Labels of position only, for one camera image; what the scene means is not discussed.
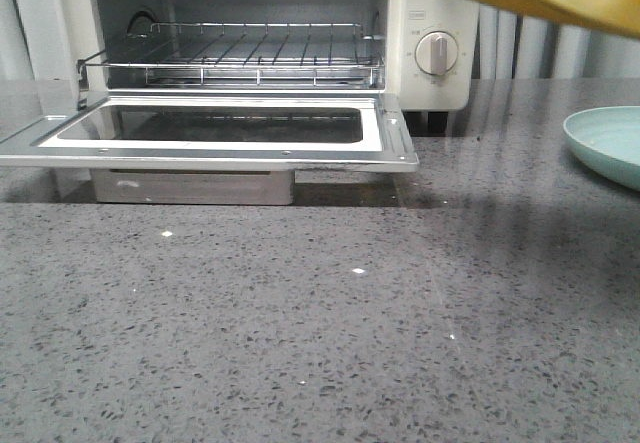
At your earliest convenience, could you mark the glass oven door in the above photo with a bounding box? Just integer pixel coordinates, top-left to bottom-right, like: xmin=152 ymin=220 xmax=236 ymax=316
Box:
xmin=1 ymin=91 xmax=418 ymax=173

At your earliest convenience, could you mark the white Toshiba toaster oven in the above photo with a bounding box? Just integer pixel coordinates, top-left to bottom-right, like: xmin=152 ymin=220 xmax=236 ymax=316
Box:
xmin=1 ymin=0 xmax=478 ymax=205

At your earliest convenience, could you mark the lower oven control knob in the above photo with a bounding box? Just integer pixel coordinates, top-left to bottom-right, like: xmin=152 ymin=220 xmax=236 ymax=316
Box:
xmin=415 ymin=31 xmax=458 ymax=76

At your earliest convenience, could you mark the grey-white curtain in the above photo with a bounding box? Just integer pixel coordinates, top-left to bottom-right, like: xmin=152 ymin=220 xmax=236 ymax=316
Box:
xmin=472 ymin=5 xmax=639 ymax=80

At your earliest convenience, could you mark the light green round plate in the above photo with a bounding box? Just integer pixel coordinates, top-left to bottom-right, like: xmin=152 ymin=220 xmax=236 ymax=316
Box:
xmin=563 ymin=106 xmax=639 ymax=191

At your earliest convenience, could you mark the wire oven rack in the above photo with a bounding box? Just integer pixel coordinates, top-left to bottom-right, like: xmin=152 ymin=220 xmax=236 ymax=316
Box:
xmin=77 ymin=22 xmax=384 ymax=90

